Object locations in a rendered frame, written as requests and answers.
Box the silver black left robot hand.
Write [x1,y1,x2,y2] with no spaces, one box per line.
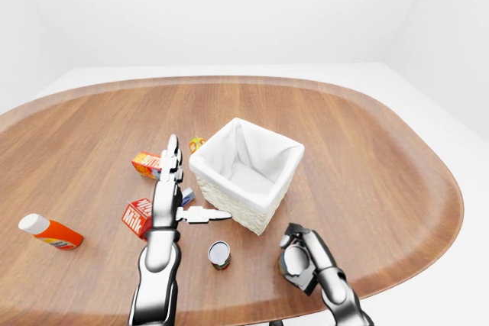
[147,134,233,233]

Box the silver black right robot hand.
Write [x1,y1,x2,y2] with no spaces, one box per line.
[277,222,339,297]

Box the white woven basket with liner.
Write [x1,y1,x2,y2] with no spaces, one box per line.
[188,117,306,237]

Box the small blue white box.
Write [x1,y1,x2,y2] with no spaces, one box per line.
[180,186,196,207]

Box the red milk carton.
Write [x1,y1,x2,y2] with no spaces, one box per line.
[121,197,154,241]

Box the orange butter box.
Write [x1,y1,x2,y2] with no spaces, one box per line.
[131,150,164,182]

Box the small orange juice carton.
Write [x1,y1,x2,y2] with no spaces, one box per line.
[189,136,208,155]

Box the tin with red green label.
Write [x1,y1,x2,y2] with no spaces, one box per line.
[207,240,232,271]

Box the orange bottle with white cap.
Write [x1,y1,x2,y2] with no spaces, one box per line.
[18,212,85,251]

